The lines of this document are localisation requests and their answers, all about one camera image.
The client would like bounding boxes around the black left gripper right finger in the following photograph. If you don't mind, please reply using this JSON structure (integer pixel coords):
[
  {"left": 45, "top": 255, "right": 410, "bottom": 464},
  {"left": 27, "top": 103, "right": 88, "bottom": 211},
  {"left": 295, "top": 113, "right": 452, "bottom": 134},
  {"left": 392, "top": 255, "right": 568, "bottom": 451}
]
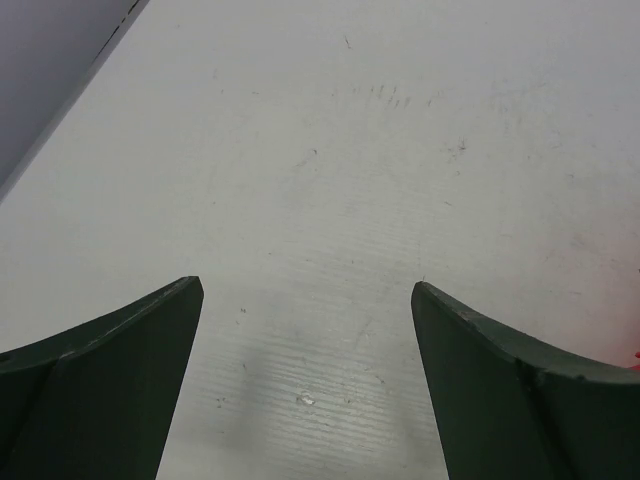
[{"left": 411, "top": 282, "right": 639, "bottom": 479}]

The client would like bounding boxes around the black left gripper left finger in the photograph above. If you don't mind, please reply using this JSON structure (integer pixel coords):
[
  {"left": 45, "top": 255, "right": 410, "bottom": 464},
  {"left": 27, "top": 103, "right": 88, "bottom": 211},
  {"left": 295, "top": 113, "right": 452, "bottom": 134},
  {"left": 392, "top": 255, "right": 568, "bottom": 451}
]
[{"left": 1, "top": 276, "right": 204, "bottom": 479}]

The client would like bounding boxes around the red plastic bin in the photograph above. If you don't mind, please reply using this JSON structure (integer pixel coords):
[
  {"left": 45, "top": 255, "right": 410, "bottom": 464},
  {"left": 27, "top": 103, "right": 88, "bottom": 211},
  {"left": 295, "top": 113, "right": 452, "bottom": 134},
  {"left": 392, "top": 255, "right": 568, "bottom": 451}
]
[{"left": 630, "top": 352, "right": 640, "bottom": 371}]

